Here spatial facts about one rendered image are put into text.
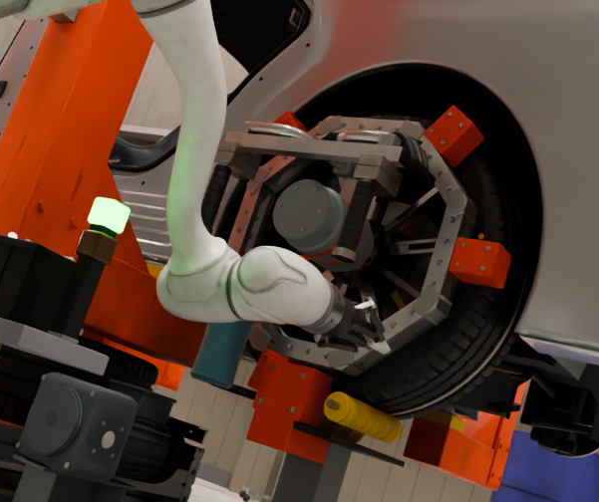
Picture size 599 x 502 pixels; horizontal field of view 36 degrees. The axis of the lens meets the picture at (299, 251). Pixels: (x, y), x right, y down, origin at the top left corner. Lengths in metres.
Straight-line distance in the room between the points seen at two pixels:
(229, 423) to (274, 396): 5.41
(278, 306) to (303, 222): 0.43
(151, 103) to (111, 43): 6.95
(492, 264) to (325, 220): 0.33
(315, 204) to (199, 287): 0.42
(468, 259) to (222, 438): 5.64
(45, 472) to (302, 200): 0.73
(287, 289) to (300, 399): 0.51
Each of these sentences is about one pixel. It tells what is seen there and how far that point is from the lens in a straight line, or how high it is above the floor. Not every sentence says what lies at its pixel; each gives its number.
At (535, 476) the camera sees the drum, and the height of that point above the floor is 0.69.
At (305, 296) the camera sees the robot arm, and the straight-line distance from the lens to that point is 1.40.
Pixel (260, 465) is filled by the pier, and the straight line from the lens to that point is 6.90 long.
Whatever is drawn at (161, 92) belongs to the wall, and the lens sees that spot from 8.94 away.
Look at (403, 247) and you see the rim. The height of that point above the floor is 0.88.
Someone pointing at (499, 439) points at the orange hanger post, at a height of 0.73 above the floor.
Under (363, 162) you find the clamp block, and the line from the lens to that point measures 1.68.
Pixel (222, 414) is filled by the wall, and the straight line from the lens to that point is 7.33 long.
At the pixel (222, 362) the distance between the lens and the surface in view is 1.83.
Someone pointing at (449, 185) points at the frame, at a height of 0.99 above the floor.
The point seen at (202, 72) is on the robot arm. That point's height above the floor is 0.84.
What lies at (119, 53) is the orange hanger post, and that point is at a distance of 2.02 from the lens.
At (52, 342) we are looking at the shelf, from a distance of 1.31.
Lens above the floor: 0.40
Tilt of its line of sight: 12 degrees up
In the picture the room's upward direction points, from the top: 18 degrees clockwise
